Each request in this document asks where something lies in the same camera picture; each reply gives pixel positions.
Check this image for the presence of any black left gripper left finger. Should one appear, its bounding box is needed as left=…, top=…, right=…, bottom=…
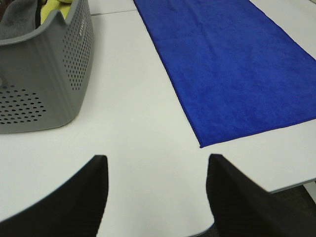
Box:
left=0, top=155, right=109, bottom=237

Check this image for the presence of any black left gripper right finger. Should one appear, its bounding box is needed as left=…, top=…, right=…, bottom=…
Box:
left=206, top=154, right=316, bottom=237

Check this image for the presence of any blue towel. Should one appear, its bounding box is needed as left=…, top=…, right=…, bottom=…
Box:
left=135, top=0, right=316, bottom=147

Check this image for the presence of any grey perforated plastic basket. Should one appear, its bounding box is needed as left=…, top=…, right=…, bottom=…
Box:
left=0, top=0, right=94, bottom=134

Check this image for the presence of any grey towel in basket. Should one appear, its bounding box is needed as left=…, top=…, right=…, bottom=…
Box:
left=0, top=0, right=42, bottom=40

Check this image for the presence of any yellow-green towel in basket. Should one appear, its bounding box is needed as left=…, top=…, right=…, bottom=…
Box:
left=40, top=0, right=73, bottom=24

